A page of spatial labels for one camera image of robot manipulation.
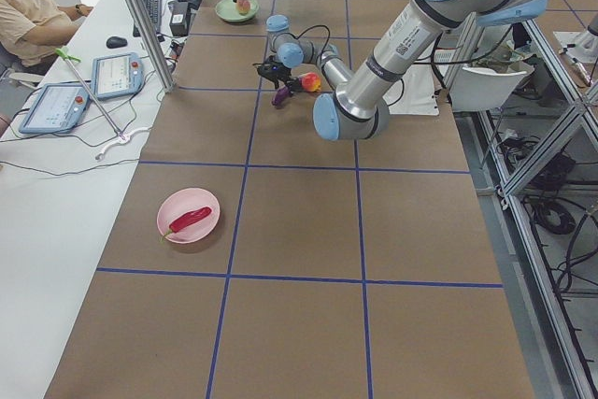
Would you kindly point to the black keyboard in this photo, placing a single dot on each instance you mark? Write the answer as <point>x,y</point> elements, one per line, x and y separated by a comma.
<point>154,9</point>

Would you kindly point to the red orange round fruit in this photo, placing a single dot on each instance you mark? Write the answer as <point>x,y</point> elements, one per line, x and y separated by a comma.
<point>310,82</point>

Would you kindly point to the black computer mouse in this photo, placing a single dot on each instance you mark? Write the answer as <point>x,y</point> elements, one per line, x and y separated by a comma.
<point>116,42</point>

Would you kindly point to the teach pendant tablet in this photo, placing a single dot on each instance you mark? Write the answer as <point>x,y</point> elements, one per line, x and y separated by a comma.
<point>57,109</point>
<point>117,75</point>

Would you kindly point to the aluminium frame rack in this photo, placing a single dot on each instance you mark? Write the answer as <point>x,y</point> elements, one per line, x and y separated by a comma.
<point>543,146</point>

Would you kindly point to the person in beige shirt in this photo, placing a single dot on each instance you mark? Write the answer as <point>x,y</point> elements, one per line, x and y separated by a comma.
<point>32,30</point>

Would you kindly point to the pink plate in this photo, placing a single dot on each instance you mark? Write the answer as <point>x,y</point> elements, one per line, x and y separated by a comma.
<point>181,202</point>

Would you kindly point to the white plastic bin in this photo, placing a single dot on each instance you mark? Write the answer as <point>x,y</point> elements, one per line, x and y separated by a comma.
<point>482,88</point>

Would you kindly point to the far teach pendant tablet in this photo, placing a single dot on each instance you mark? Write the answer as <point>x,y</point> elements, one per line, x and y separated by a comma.
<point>117,75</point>

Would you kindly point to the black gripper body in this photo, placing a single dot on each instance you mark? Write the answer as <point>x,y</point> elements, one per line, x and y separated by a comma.
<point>282,78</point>

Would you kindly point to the black power adapter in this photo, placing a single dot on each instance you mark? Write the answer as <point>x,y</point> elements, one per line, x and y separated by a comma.
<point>180,19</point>

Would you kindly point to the aluminium frame post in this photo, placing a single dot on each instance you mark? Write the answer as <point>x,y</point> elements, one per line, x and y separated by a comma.
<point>148,35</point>

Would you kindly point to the near teach pendant tablet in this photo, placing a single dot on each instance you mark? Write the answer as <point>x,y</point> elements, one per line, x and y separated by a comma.
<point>57,109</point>

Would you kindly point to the light green plate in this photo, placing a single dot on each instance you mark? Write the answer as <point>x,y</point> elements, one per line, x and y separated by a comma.
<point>225,10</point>

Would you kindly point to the red chili pepper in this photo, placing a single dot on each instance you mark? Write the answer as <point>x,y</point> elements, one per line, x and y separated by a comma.
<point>187,219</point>

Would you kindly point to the reacher grabber tool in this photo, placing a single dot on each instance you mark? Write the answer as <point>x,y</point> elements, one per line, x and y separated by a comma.
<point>121,137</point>

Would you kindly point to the yellow pink peach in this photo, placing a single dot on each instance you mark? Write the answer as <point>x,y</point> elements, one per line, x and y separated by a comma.
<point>243,7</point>

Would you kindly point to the purple eggplant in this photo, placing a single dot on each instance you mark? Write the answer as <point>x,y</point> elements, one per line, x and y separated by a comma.
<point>281,95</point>

